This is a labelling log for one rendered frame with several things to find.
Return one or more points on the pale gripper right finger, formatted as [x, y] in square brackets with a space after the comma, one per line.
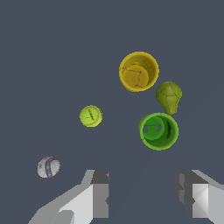
[201, 198]

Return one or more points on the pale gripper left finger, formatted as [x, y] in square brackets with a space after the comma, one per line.
[87, 198]

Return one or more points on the white ball with purple stripe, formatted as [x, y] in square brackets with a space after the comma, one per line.
[48, 167]

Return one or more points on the green cup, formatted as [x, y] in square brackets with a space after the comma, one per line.
[159, 132]

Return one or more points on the yellow-green tennis ball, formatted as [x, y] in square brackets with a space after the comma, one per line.
[91, 116]

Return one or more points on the olive green pear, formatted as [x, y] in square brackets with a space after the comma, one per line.
[169, 94]

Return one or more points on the yellow cup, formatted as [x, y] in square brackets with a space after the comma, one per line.
[137, 73]

